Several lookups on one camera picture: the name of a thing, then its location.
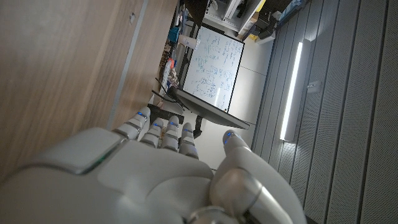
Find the white paper cup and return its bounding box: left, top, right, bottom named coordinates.
left=178, top=34, right=201, bottom=50

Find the black computer monitor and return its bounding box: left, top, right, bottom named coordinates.
left=175, top=88, right=251, bottom=130

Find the long ceiling light bar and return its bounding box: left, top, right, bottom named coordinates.
left=279, top=42, right=304, bottom=141

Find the whiteboard with blue writing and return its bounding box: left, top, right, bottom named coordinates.
left=182, top=26, right=245, bottom=113

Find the blue storage crate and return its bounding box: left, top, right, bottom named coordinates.
left=167, top=26, right=181, bottom=43

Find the white shelf cabinet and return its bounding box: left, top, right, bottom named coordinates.
left=211, top=0, right=267, bottom=34

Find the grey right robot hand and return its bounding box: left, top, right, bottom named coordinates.
left=0, top=106, right=308, bottom=224

